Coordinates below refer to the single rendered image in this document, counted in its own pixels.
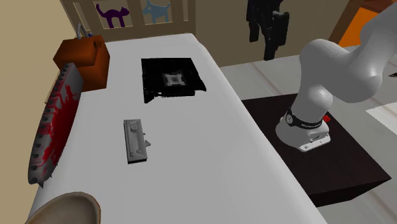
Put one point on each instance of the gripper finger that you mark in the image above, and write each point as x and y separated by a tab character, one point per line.
274	34
254	31

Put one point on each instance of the dark robot stand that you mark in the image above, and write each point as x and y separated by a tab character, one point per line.
335	173

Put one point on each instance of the white bed with cat headboard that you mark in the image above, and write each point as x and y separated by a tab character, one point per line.
201	155

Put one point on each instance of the orange door with brown frame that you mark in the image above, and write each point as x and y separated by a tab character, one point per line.
359	24

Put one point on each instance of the grey rectangular device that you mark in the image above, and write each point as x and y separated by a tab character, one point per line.
135	145

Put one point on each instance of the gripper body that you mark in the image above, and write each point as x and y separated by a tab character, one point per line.
262	9

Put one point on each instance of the beige round object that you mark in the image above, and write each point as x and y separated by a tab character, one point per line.
68	211

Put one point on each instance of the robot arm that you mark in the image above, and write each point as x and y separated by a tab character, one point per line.
322	71

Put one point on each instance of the black flat square device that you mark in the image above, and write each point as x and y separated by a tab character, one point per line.
155	71

